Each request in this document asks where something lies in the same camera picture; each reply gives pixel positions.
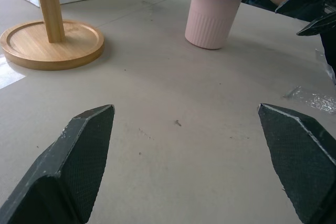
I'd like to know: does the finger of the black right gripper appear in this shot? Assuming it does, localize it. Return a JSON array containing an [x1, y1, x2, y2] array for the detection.
[[296, 11, 336, 37], [275, 0, 328, 22]]

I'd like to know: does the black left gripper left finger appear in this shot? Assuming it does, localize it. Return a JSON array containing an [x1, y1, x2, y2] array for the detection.
[[0, 104, 116, 224]]

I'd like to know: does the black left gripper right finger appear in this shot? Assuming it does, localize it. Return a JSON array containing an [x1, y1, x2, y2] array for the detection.
[[257, 103, 336, 224]]

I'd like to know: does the pink ribbed cup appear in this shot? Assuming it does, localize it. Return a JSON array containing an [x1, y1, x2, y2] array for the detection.
[[184, 0, 242, 50]]

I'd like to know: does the wooden stand with round base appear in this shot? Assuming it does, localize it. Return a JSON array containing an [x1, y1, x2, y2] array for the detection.
[[0, 0, 106, 71]]

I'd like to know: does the clear plastic wrap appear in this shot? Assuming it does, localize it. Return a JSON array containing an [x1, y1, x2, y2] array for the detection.
[[282, 48, 336, 115]]

